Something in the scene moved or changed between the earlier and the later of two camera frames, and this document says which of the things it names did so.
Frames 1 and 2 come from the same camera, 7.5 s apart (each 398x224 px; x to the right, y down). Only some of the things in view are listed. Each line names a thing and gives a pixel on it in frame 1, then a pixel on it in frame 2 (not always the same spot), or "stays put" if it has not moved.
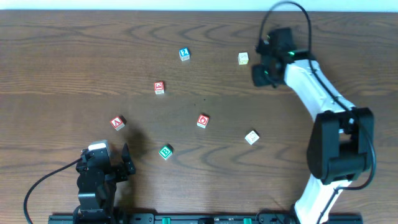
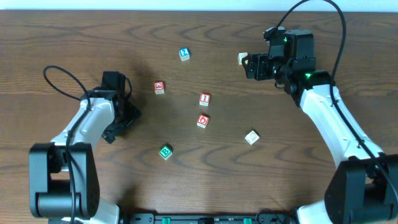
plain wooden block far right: [243, 58] stays put
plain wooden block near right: [252, 137] stays put
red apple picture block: [203, 121] stays put
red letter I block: [159, 88] -> [204, 99]
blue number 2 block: [184, 53] stays put
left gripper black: [113, 172] -> [125, 121]
